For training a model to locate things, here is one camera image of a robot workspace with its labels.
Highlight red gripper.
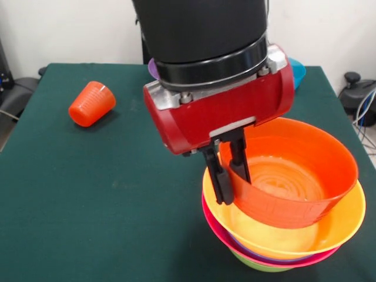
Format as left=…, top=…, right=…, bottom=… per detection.
left=143, top=63, right=296, bottom=206

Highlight large pink bowl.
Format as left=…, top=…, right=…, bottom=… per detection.
left=201, top=190, right=341, bottom=268

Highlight small orange bowl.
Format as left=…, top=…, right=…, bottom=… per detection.
left=219, top=117, right=360, bottom=229

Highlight medium green bowl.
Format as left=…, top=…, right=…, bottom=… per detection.
left=229, top=248, right=294, bottom=274

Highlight large orange bowl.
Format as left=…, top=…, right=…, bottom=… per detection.
left=202, top=169, right=367, bottom=257

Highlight orange-red plastic cup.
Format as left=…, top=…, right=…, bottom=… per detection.
left=68, top=81, right=117, bottom=128

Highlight small blue bowl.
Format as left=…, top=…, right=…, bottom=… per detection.
left=287, top=57, right=307, bottom=91

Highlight purple bowl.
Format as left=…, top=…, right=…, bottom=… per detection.
left=147, top=58, right=161, bottom=82

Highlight dark green tablecloth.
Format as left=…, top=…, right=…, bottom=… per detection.
left=0, top=63, right=376, bottom=282

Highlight black electronics box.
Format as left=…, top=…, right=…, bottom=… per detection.
left=0, top=39, right=15, bottom=89

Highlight blue and white cables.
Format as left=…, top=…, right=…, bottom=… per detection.
left=352, top=88, right=376, bottom=153

